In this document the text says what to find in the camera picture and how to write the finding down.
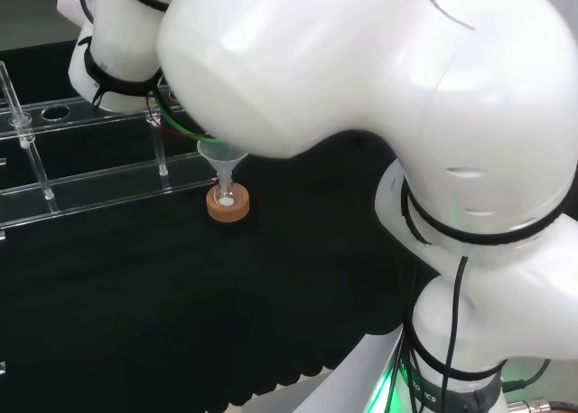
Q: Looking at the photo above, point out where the small glass round-bottom flask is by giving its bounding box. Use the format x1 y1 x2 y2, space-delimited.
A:
214 181 237 209

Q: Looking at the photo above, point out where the translucent plastic funnel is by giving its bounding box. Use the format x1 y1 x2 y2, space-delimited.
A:
196 140 250 187

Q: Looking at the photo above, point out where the clear acrylic funnel stand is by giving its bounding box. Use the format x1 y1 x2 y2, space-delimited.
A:
0 60 219 243

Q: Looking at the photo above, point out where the black bench cloth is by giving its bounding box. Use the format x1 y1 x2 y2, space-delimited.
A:
0 37 442 408

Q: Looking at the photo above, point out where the cork ring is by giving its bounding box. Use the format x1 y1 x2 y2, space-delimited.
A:
205 184 251 225

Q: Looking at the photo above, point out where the green cable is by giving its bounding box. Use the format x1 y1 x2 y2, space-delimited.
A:
154 76 223 144

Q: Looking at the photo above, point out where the pale grey base plate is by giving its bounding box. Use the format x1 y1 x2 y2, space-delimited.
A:
238 325 407 413

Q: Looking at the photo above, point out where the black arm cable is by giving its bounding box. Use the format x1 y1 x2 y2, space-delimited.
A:
438 254 471 413

